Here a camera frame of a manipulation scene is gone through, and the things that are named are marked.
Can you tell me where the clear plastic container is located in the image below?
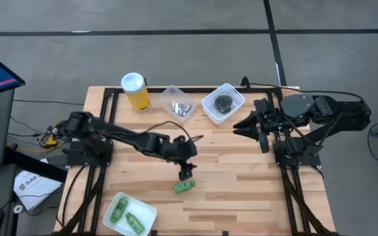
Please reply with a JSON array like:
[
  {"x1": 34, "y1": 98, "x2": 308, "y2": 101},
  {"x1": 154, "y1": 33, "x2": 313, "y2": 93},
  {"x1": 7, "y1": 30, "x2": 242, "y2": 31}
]
[{"x1": 157, "y1": 84, "x2": 198, "y2": 123}]

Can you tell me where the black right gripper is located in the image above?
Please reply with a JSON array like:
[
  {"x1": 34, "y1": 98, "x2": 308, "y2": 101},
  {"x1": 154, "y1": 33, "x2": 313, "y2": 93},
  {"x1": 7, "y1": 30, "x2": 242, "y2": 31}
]
[{"x1": 232, "y1": 97, "x2": 287, "y2": 141}]

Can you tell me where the yellow canister with white lid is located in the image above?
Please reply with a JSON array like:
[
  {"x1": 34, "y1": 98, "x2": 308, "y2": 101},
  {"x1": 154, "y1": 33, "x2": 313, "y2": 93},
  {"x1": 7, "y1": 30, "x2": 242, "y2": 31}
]
[{"x1": 120, "y1": 71, "x2": 152, "y2": 113}]

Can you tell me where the white mesh basket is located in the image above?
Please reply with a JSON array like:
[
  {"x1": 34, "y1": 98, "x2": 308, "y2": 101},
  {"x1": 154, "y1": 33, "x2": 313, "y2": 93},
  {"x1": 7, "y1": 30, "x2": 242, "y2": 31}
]
[{"x1": 201, "y1": 83, "x2": 246, "y2": 126}]

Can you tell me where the black power cable with plug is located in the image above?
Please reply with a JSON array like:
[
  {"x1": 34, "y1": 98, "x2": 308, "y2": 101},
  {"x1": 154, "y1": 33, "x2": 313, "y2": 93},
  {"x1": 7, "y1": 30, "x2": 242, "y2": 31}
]
[{"x1": 240, "y1": 75, "x2": 364, "y2": 101}]

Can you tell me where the yellow cable bundle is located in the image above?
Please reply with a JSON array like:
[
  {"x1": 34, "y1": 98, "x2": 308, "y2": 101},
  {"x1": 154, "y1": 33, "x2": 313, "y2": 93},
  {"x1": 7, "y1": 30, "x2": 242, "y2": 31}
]
[{"x1": 7, "y1": 117, "x2": 70, "y2": 154}]

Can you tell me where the white printed paper booklet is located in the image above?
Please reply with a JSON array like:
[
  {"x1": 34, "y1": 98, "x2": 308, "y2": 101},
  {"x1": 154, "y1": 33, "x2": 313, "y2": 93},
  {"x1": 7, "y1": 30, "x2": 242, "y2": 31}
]
[{"x1": 13, "y1": 159, "x2": 62, "y2": 211}]

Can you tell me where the black aluminium table frame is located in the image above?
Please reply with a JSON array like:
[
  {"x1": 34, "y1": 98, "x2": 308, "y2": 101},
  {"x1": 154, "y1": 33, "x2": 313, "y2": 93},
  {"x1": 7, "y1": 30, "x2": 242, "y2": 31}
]
[{"x1": 56, "y1": 85, "x2": 339, "y2": 236}]

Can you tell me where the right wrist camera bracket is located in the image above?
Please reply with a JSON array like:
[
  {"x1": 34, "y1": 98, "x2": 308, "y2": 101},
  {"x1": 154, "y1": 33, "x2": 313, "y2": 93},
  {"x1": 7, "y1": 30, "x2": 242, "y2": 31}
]
[{"x1": 257, "y1": 132, "x2": 271, "y2": 154}]

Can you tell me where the thin black floor cable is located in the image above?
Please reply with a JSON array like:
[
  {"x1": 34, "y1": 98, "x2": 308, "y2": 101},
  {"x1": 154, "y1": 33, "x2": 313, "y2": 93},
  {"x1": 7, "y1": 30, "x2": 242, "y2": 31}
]
[{"x1": 13, "y1": 99, "x2": 85, "y2": 106}]

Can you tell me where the white plastic tray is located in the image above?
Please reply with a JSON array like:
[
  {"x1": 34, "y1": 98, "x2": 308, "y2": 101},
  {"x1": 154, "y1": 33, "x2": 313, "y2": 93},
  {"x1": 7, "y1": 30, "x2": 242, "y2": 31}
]
[{"x1": 102, "y1": 191, "x2": 159, "y2": 236}]

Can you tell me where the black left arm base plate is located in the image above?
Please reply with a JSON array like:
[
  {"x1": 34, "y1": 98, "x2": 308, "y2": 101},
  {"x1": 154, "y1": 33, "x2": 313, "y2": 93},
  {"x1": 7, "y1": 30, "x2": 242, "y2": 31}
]
[{"x1": 62, "y1": 139, "x2": 114, "y2": 167}]

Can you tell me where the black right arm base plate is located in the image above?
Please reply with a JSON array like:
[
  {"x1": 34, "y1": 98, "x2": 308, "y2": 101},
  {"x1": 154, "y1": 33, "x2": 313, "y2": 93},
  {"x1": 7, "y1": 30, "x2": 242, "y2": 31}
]
[{"x1": 273, "y1": 140, "x2": 322, "y2": 167}]

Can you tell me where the green travel bottle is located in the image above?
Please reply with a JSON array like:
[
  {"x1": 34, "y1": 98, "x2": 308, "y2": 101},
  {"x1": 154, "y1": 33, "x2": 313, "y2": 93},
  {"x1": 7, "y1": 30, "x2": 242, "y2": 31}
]
[
  {"x1": 124, "y1": 212, "x2": 146, "y2": 235},
  {"x1": 173, "y1": 180, "x2": 196, "y2": 195},
  {"x1": 110, "y1": 197, "x2": 129, "y2": 224}
]

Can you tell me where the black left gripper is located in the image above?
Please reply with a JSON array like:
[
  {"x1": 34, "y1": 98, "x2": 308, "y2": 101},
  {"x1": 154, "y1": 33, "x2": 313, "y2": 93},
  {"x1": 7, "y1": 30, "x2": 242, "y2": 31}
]
[{"x1": 164, "y1": 136, "x2": 199, "y2": 182}]

